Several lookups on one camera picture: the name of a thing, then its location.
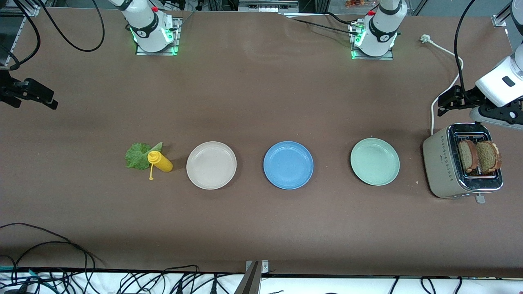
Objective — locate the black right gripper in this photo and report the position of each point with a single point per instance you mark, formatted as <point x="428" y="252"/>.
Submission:
<point x="12" y="90"/>

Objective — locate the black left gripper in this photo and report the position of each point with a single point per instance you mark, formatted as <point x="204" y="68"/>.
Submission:
<point x="466" y="96"/>

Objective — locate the brown bread slice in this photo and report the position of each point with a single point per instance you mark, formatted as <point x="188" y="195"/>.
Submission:
<point x="466" y="157"/>
<point x="488" y="157"/>

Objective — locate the green lettuce leaf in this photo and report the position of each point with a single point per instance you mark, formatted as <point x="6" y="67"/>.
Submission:
<point x="137" y="157"/>

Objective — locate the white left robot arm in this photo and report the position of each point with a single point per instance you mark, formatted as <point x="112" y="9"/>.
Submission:
<point x="382" y="28"/>

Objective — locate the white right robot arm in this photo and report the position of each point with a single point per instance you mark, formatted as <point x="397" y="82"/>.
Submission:
<point x="147" y="24"/>

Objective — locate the green round plate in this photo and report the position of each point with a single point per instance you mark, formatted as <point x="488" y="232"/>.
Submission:
<point x="375" y="161"/>

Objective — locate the blue round plate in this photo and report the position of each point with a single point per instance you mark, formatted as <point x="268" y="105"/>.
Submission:
<point x="288" y="165"/>

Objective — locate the beige round plate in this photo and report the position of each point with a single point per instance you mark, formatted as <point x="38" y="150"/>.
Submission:
<point x="211" y="165"/>

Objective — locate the beige chrome toaster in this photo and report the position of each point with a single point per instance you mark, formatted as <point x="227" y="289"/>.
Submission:
<point x="441" y="163"/>

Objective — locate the orange food packet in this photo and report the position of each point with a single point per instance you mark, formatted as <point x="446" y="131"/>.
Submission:
<point x="359" y="3"/>

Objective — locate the yellow mustard squeeze bottle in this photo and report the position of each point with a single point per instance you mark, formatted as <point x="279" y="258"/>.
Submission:
<point x="163" y="163"/>

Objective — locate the grey metal box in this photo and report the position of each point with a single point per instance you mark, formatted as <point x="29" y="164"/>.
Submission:
<point x="265" y="6"/>

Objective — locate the black power plug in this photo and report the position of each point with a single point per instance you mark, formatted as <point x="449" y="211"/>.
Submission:
<point x="213" y="286"/>
<point x="178" y="287"/>

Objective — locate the aluminium frame rail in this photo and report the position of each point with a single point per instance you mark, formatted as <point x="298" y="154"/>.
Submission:
<point x="14" y="36"/>
<point x="24" y="11"/>
<point x="499" y="20"/>

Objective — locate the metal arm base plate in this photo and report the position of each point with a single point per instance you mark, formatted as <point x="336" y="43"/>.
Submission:
<point x="176" y="41"/>
<point x="372" y="58"/>

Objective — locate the silver corner bracket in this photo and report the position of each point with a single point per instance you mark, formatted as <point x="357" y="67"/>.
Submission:
<point x="264" y="267"/>

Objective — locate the aluminium profile post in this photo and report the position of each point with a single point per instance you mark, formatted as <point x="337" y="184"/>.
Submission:
<point x="249" y="281"/>

